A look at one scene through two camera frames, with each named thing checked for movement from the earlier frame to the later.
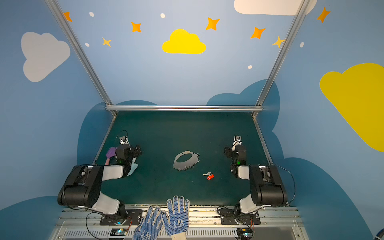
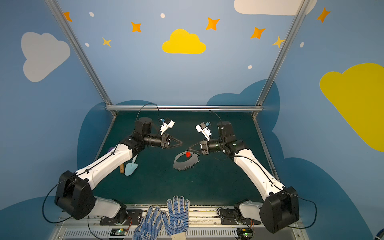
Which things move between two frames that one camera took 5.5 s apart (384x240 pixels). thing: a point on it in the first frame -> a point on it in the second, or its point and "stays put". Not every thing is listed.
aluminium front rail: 278,222 stays put
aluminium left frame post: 81,52 stays put
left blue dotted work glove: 145,231 stays put
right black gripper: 229,151 -> 204,147
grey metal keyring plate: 185,159 stays put
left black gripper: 135,151 -> 165,141
